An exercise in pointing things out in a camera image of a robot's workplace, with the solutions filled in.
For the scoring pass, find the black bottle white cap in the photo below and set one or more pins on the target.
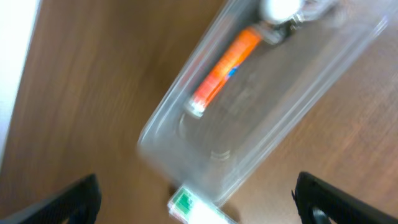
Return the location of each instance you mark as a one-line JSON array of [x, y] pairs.
[[274, 15]]

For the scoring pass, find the white green medicine box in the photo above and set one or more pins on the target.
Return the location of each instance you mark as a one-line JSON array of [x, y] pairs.
[[189, 208]]

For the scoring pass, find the orange tablet tube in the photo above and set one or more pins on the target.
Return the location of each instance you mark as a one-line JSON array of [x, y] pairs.
[[238, 51]]

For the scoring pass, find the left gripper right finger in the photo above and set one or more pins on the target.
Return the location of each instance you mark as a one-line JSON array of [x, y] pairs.
[[319, 202]]

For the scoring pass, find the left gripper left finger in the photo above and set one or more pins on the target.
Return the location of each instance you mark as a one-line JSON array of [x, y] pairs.
[[80, 202]]

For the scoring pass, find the clear plastic container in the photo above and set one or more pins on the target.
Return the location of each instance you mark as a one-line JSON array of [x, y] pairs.
[[213, 150]]

